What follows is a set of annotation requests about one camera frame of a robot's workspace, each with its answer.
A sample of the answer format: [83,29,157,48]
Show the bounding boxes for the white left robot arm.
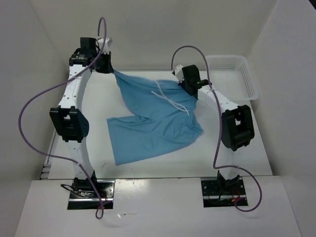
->
[49,38,114,198]

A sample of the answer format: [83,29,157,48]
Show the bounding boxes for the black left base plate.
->
[61,180,115,210]

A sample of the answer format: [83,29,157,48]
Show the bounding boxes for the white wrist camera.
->
[172,65,184,83]
[97,37,113,47]

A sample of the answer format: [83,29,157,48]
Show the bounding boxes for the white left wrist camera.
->
[97,37,113,47]

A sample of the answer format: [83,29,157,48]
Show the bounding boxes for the aluminium table edge rail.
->
[39,70,77,180]

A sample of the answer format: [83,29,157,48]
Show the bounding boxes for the white plastic basket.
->
[206,55,259,101]

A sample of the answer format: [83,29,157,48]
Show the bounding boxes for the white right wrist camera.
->
[172,65,184,83]

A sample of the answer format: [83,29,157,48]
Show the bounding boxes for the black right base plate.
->
[201,179,248,208]

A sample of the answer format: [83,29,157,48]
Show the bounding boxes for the light blue shorts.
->
[107,71,203,165]

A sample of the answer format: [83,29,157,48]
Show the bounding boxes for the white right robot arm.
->
[172,65,254,194]

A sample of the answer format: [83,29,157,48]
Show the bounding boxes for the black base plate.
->
[61,180,115,210]
[201,179,248,208]

